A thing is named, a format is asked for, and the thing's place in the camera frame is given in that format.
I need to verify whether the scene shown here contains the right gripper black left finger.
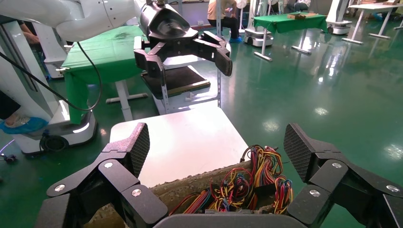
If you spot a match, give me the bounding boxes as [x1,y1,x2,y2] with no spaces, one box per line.
[34,123,169,228]

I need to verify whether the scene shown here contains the bare person forearm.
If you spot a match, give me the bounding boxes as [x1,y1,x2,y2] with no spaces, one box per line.
[18,20,41,45]

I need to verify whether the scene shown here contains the wooden blocks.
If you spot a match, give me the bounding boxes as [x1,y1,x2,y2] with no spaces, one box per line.
[286,12,318,20]

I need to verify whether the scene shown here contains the seated person tan shirt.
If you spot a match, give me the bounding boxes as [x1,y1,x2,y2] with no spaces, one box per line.
[207,0,244,44]

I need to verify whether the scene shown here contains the brown cardboard divider box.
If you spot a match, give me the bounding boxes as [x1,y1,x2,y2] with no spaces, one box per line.
[85,160,281,228]

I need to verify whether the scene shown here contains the metal shelf rack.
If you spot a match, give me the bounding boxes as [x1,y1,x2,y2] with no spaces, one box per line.
[140,0,222,115]

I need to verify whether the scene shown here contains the small black floor device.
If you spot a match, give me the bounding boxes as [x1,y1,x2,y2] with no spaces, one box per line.
[0,139,17,164]

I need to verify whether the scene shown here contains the white robot column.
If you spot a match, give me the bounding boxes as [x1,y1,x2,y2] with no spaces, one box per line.
[31,22,73,79]

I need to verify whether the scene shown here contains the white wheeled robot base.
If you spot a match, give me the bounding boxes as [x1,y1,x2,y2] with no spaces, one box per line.
[0,19,99,155]
[326,0,353,36]
[244,0,275,48]

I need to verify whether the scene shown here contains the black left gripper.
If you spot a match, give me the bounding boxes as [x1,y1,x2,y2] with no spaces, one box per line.
[134,2,234,86]

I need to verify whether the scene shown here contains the person leg blue shoe cover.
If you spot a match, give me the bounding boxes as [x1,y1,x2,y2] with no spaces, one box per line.
[0,91,49,135]

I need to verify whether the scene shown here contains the white table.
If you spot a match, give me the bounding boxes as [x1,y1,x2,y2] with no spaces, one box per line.
[341,2,403,45]

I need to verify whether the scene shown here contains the power supply with coloured wires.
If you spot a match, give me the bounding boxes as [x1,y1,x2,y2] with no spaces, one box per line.
[206,168,259,212]
[240,144,284,188]
[273,175,294,215]

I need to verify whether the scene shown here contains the black shelf mat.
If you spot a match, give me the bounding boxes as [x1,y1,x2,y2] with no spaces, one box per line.
[141,65,211,99]

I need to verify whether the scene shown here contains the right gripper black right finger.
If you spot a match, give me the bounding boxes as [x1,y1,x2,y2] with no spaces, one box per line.
[283,123,403,228]

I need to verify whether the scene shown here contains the power supply with blue-pink wires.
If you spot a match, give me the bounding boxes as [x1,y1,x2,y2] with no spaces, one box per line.
[169,188,211,216]

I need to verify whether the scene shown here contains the white standing fan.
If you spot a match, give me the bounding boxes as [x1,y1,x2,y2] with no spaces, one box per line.
[235,0,249,34]

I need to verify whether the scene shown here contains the person in dark clothes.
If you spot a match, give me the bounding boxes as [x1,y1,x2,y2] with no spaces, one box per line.
[285,0,312,14]

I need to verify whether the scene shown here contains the green table cloth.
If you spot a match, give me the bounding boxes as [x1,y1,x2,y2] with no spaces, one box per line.
[61,25,149,125]
[253,13,329,35]

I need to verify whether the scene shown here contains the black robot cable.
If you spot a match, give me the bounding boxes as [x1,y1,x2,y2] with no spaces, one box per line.
[0,41,103,113]

